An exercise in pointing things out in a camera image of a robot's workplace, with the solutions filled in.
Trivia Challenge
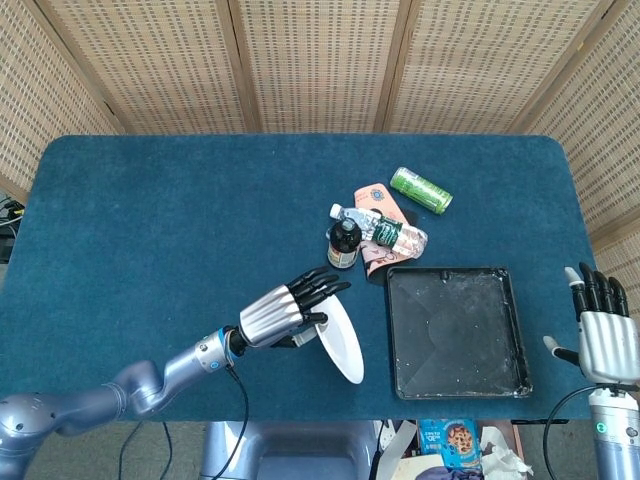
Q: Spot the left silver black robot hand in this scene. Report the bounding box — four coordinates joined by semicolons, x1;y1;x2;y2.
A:
234;266;353;351

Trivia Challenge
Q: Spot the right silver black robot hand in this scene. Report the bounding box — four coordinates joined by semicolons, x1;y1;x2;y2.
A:
543;261;640;386

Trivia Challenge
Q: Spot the white round plate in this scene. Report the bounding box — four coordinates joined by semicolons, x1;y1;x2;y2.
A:
314;294;365;385

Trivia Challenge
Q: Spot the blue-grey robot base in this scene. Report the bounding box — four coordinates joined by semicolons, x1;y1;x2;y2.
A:
199;420;381;480

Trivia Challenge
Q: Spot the black rectangular tray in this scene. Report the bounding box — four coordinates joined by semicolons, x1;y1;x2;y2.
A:
385;265;533;401

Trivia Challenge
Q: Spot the brown tea bottle dark cap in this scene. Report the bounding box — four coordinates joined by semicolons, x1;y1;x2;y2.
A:
326;218;363;271

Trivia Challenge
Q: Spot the blue table cloth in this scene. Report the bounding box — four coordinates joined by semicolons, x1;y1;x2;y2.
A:
0;133;632;424

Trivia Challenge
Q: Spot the crumpled white tissue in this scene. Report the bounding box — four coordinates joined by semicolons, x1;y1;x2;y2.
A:
479;425;534;476

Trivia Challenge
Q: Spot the clear water bottle green label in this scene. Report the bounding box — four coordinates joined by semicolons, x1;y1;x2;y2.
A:
328;203;430;260

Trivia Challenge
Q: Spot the pink snack packet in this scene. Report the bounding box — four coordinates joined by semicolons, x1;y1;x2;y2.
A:
353;184;420;286

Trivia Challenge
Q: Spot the blue cookie package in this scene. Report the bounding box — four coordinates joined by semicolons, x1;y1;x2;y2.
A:
417;418;482;471

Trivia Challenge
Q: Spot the green energy drink can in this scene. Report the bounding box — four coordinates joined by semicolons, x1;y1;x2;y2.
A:
389;166;454;216

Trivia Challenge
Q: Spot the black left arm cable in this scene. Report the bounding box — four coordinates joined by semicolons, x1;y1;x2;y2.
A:
212;366;250;480

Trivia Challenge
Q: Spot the black floor cable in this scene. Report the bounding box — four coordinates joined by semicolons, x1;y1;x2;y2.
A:
118;421;145;480
161;421;174;470

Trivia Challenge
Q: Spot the white flat strap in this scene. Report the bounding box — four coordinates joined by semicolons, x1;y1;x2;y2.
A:
375;419;419;480

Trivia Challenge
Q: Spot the cable with yellow plug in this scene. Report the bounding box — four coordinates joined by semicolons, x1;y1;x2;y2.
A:
0;196;26;222

